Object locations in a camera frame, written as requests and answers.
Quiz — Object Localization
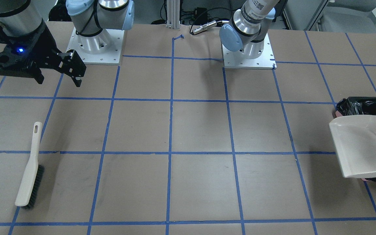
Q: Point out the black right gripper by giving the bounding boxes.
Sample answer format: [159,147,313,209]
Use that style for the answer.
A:
[0,23,86,87]

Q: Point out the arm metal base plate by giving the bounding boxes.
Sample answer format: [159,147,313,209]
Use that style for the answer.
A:
[219,26,277,70]
[67,28,126,66]

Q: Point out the silver cable connector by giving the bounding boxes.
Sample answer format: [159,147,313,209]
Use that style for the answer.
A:
[190,21,217,35]

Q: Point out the pink bin with black bag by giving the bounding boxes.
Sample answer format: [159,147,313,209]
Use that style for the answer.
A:
[334,97,376,182]

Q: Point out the beige hand brush black bristles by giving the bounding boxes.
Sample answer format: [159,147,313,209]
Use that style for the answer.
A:
[15,121,45,209]

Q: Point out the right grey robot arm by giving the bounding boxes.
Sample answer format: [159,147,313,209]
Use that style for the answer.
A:
[0,0,135,87]

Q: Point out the aluminium frame post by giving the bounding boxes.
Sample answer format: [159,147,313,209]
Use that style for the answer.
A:
[166,0,181,31]

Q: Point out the beige plastic dustpan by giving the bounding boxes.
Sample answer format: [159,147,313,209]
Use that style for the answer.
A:
[329,115,376,179]

